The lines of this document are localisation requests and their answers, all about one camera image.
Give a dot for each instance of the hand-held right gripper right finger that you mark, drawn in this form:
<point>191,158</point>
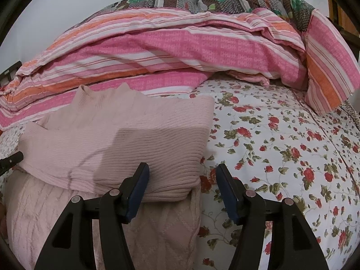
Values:
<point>228,194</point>

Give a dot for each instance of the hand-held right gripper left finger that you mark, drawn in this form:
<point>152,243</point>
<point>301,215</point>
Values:
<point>139,191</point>

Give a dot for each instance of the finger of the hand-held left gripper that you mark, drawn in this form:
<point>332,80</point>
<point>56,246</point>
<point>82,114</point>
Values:
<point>11,160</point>

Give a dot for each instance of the pink ribbed knit sweater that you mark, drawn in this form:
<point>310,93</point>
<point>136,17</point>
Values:
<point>126,135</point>

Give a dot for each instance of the white floral bedsheet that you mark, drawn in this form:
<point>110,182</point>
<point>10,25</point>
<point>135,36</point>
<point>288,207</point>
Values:
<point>281,146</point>

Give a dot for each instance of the dark wooden headboard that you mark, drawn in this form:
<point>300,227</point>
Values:
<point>8,74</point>

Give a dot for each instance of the pink orange striped quilt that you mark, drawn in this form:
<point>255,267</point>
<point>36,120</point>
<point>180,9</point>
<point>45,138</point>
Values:
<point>168,47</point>

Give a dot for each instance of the pink orange striped pillow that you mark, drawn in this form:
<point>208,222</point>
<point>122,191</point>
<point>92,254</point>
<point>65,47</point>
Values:
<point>326,62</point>

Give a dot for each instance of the dark floral patchwork quilt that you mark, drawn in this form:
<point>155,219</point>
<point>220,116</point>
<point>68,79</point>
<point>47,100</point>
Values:
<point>225,2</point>

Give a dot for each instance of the dark wooden footboard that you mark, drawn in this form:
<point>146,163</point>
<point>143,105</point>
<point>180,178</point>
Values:
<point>350,38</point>

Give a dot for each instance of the brown wooden door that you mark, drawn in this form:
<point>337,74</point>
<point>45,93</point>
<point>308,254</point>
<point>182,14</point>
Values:
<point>341,17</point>

